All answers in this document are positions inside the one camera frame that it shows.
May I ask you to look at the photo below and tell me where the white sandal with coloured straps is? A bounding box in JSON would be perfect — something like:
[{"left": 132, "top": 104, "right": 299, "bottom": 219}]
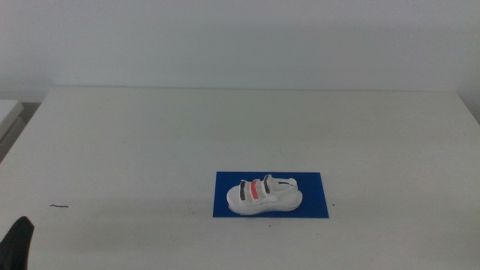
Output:
[{"left": 226, "top": 174, "right": 302, "bottom": 216}]

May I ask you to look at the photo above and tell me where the blue rectangular mat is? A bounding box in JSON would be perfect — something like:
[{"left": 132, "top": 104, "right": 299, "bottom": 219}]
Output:
[{"left": 212, "top": 171, "right": 330, "bottom": 219}]

